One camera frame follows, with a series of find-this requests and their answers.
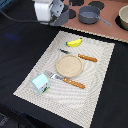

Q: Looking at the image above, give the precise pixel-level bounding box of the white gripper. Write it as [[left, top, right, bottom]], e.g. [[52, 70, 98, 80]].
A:
[[33, 0, 64, 24]]

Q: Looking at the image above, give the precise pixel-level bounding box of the yellow toy banana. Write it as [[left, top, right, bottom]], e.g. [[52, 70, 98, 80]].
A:
[[66, 38, 82, 47]]

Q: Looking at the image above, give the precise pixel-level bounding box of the small blue milk carton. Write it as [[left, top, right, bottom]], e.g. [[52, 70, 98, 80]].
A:
[[32, 74, 50, 94]]

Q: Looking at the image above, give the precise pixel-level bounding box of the grey two-handled pot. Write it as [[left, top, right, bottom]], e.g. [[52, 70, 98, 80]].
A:
[[50, 0, 72, 26]]

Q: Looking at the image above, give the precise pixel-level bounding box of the dark grey saucepan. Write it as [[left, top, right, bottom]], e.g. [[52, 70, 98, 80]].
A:
[[78, 5, 111, 26]]

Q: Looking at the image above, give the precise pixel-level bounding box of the round wooden plate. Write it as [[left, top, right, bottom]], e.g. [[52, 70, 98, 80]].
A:
[[56, 55, 83, 78]]

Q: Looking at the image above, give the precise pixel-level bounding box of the pink toy stove board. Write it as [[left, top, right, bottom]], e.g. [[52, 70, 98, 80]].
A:
[[65, 0, 128, 42]]

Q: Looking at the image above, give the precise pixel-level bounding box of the beige woven placemat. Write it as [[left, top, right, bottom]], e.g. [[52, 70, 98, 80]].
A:
[[14, 31, 114, 128]]

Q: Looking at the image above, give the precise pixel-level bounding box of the beige bowl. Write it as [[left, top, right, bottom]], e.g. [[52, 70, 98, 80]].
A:
[[119, 5, 128, 30]]

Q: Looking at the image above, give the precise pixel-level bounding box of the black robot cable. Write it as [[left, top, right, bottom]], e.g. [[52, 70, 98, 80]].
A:
[[0, 8, 41, 24]]

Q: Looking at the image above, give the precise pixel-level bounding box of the wooden handled toy knife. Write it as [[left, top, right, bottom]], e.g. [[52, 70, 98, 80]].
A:
[[59, 49, 98, 62]]

